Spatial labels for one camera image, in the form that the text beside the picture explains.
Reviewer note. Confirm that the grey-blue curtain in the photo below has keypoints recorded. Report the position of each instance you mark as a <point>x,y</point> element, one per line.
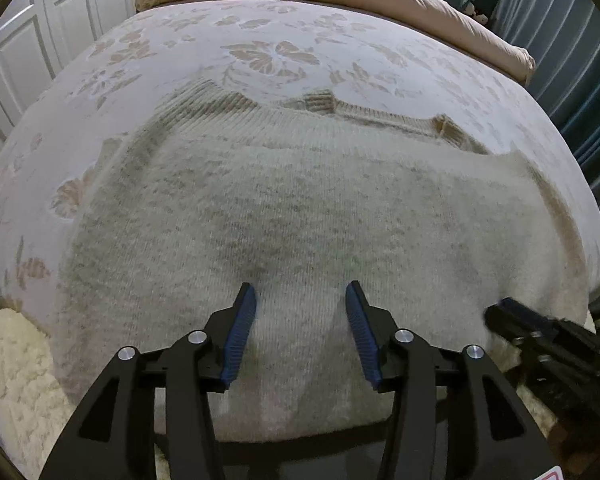
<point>570,85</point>

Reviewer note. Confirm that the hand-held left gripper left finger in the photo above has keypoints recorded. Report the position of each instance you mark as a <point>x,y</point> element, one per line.
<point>237,332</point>

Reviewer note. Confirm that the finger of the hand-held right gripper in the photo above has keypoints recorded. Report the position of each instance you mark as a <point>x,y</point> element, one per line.
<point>520,320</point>

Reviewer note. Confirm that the white panelled wardrobe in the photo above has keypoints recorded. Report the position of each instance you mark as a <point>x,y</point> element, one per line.
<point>30,45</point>

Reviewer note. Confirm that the beige knit sweater black hearts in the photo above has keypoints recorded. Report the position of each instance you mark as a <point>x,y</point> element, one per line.
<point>305,210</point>

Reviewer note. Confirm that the small white bedside ornament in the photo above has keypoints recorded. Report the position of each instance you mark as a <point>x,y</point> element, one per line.
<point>475,12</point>

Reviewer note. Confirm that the white fluffy fleece cloth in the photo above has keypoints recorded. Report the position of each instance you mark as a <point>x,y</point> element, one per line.
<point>20,375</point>

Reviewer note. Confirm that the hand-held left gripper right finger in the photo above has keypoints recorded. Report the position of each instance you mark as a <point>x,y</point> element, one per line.
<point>362,332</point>

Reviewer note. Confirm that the pink floral bed blanket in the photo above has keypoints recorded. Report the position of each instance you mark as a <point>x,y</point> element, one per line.
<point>380,75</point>

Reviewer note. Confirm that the pink duvet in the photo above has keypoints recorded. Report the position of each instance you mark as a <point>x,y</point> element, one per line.
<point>380,0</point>

